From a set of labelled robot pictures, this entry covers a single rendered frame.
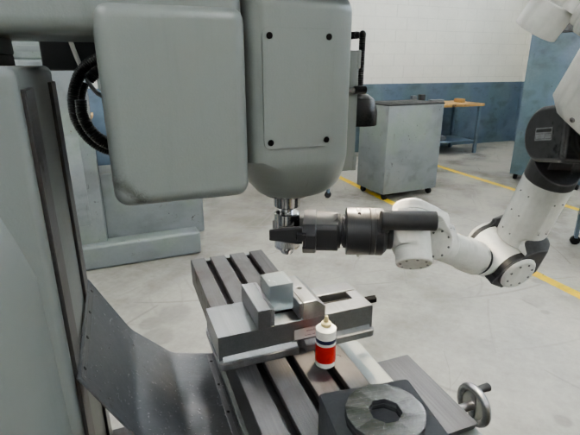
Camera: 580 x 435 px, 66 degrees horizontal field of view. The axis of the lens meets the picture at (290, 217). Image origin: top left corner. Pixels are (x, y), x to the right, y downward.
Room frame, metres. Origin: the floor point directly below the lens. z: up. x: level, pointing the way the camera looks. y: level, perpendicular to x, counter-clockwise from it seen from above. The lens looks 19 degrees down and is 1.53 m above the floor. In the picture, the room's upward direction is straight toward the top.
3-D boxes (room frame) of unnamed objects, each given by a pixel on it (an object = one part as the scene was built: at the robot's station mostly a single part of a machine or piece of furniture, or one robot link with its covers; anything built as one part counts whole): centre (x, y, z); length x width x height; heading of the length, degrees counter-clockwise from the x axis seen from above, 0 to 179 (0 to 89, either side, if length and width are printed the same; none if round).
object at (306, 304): (0.87, -0.02, 1.05); 0.12 x 0.06 x 0.04; 21
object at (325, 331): (0.75, -0.07, 1.01); 0.04 x 0.04 x 0.11
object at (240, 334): (0.86, 0.00, 1.01); 0.35 x 0.15 x 0.11; 111
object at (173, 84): (0.72, 0.19, 1.47); 0.24 x 0.19 x 0.26; 21
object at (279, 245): (0.79, 0.01, 1.23); 0.05 x 0.05 x 0.06
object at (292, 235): (0.76, 0.01, 1.23); 0.06 x 0.02 x 0.03; 86
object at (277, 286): (0.85, 0.03, 1.07); 0.06 x 0.05 x 0.06; 21
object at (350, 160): (0.83, -0.10, 1.45); 0.04 x 0.04 x 0.21; 21
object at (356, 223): (0.78, -0.09, 1.23); 0.13 x 0.12 x 0.10; 176
